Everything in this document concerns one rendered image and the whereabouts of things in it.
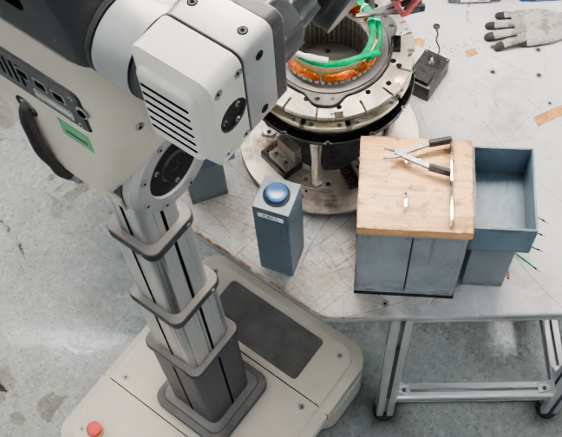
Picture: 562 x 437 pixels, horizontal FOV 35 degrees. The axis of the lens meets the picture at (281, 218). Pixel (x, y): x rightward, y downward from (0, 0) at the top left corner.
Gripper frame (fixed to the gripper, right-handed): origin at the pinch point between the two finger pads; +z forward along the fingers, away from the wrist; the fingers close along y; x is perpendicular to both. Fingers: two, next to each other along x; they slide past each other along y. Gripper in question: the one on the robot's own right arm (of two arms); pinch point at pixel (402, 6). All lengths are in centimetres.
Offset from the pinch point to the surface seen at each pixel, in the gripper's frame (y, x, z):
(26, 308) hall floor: 17, 106, 113
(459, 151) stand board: -25.9, -3.3, 11.1
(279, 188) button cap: -24.3, 29.4, 12.0
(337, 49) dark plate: 5.4, 11.2, 14.5
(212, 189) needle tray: -7, 42, 34
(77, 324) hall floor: 8, 92, 114
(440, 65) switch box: 10.9, -13.0, 34.7
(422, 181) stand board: -30.3, 4.8, 10.9
